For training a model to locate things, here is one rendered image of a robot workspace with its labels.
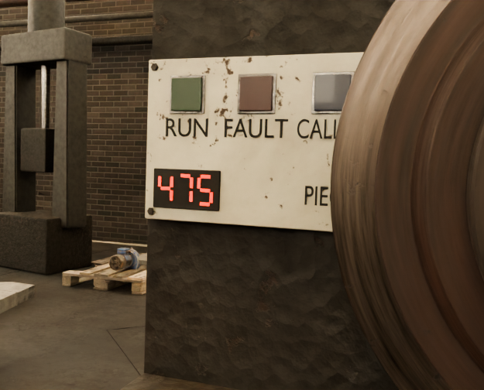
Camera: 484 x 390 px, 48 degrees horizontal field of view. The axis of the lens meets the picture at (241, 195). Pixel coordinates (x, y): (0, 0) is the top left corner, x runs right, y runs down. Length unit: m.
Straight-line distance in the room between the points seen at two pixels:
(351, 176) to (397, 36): 0.11
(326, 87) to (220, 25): 0.15
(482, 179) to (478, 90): 0.07
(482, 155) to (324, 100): 0.26
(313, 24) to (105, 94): 7.31
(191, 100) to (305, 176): 0.15
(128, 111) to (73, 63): 2.03
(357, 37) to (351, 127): 0.18
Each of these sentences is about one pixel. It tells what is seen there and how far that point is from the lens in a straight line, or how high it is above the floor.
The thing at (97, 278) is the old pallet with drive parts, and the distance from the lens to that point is 5.00.
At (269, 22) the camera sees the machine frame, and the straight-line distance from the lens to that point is 0.62.
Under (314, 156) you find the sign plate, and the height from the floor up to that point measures 1.14.
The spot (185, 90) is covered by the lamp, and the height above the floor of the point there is 1.20.
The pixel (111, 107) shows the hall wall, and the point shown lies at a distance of 7.79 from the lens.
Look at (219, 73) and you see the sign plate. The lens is 0.60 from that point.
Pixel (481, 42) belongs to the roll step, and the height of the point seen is 1.21.
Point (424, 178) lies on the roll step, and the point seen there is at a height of 1.12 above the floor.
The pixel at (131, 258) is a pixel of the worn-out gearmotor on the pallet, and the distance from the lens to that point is 5.11.
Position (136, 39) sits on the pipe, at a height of 2.70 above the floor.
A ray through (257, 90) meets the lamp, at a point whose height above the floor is 1.20.
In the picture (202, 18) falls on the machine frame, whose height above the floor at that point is 1.29.
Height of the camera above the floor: 1.12
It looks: 3 degrees down
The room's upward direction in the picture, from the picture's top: 2 degrees clockwise
